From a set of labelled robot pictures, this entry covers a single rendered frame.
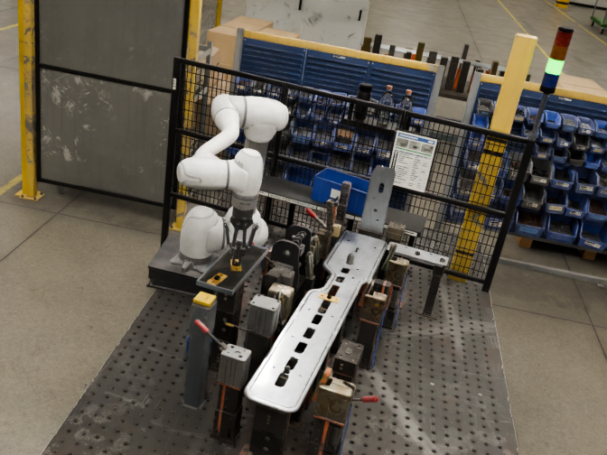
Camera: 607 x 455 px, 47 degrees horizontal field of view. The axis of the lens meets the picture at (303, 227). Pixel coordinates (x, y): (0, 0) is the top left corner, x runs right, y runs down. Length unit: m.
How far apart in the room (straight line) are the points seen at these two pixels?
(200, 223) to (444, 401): 1.29
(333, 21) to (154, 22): 4.91
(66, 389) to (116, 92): 2.28
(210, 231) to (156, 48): 2.14
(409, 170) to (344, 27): 6.13
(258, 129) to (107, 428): 1.31
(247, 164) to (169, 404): 0.93
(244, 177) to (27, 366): 1.99
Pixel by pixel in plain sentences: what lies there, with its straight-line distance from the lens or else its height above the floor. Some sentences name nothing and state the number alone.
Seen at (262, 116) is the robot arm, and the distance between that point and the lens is 2.91.
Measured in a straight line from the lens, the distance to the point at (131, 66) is 5.13.
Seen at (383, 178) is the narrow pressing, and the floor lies 1.28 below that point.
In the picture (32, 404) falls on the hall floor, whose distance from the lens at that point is 3.76.
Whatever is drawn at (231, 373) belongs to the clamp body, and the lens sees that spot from 2.35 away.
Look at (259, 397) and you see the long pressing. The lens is 2.26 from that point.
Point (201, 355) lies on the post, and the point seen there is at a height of 0.95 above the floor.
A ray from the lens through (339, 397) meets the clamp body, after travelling 2.25.
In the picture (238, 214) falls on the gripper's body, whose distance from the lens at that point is 2.48.
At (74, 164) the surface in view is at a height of 0.34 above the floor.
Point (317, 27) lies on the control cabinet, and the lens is 9.64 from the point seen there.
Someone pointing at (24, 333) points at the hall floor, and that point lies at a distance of 4.24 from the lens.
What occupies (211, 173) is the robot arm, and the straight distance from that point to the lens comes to 2.37.
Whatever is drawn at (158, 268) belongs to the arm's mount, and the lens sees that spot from 3.25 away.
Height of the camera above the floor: 2.44
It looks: 26 degrees down
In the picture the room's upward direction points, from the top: 10 degrees clockwise
